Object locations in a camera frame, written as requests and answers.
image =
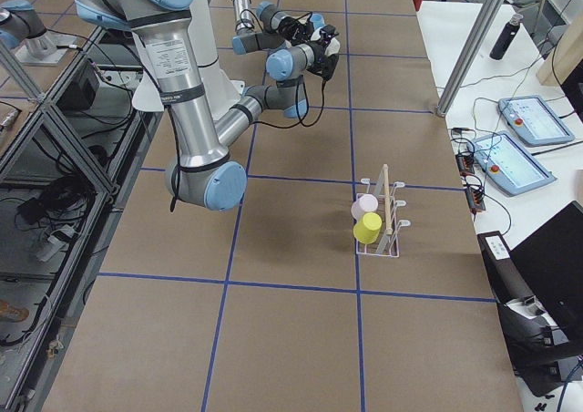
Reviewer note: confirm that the teach pendant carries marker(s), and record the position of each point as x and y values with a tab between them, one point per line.
509	165
534	121

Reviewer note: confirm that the yellow plastic cup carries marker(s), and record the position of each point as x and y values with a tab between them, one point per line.
367	229

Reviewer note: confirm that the white wire cup rack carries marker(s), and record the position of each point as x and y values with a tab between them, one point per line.
387	243

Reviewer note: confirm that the blue plastic cup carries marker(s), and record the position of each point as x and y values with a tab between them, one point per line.
317	21

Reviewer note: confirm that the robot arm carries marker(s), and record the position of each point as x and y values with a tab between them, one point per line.
208	111
267	27

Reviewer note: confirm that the pink plastic cup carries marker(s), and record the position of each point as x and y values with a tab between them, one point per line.
363	204

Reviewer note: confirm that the teach pendant far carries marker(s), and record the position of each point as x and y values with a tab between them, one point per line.
534	121

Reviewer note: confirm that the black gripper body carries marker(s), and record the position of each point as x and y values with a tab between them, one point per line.
288	29
324	53

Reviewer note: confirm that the black bottle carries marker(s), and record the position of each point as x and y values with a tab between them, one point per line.
506	36

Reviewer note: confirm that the teach pendant near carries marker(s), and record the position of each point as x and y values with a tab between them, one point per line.
509	165

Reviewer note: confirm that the black monitor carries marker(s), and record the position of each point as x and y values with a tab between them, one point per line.
550	262

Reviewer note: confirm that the aluminium frame post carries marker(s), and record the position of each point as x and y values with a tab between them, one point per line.
483	22

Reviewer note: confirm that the pale green plastic cup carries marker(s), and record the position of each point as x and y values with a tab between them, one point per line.
333	47

